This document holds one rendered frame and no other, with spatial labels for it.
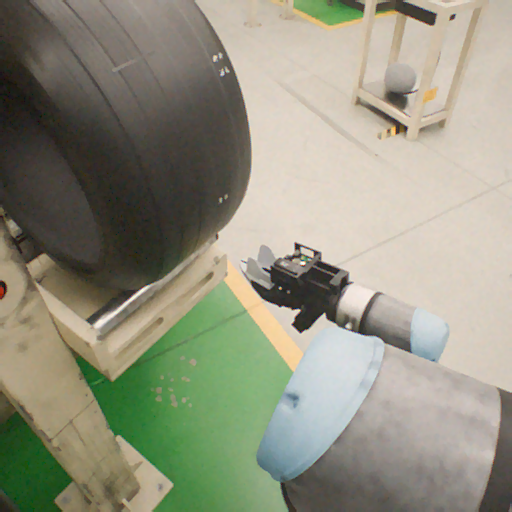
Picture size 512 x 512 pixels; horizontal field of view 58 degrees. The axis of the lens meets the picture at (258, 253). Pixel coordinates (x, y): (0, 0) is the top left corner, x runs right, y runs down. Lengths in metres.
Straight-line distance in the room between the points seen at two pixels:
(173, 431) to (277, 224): 1.17
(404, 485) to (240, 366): 1.60
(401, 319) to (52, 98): 0.53
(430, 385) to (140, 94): 0.48
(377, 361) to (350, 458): 0.06
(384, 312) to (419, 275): 1.62
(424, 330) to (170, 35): 0.52
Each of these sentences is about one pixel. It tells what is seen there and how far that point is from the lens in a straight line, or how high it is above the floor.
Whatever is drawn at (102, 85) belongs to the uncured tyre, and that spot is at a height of 1.36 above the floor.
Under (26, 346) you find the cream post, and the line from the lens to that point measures 0.94.
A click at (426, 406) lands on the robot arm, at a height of 1.36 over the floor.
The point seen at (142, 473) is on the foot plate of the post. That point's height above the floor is 0.01.
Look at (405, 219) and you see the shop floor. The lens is 2.57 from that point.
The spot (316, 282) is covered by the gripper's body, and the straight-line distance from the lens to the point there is 0.72.
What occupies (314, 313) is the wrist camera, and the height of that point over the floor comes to 1.01.
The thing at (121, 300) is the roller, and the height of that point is 0.92.
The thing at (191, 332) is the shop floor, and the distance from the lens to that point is 1.99.
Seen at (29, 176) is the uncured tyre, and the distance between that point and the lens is 1.15.
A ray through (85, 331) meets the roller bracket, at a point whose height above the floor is 0.95.
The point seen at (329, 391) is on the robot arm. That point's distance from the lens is 0.31.
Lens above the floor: 1.62
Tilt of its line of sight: 45 degrees down
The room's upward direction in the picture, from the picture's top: straight up
